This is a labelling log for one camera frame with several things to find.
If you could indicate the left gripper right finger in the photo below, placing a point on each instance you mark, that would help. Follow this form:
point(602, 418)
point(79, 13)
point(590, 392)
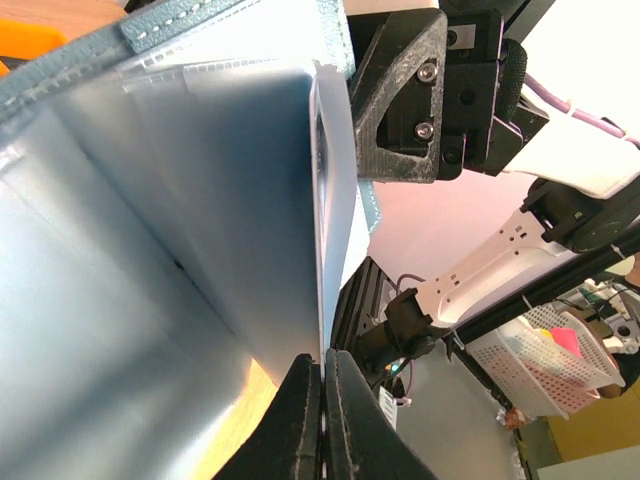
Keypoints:
point(360, 441)

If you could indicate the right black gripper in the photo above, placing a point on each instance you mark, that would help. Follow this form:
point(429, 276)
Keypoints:
point(397, 93)

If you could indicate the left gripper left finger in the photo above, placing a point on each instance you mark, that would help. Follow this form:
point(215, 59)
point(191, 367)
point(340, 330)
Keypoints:
point(286, 442)

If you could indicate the teal leather card holder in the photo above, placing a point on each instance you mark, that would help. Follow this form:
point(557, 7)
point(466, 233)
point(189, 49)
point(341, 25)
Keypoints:
point(179, 210)

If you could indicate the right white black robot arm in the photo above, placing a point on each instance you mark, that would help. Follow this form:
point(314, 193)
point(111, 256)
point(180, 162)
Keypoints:
point(562, 212)

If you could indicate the white perforated plastic basket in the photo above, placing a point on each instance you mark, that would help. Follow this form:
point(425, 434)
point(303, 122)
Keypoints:
point(546, 363)

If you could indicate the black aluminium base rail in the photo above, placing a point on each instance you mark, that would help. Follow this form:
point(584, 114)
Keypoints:
point(361, 304)

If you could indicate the right black frame post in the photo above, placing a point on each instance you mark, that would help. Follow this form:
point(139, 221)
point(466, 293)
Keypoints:
point(544, 289)

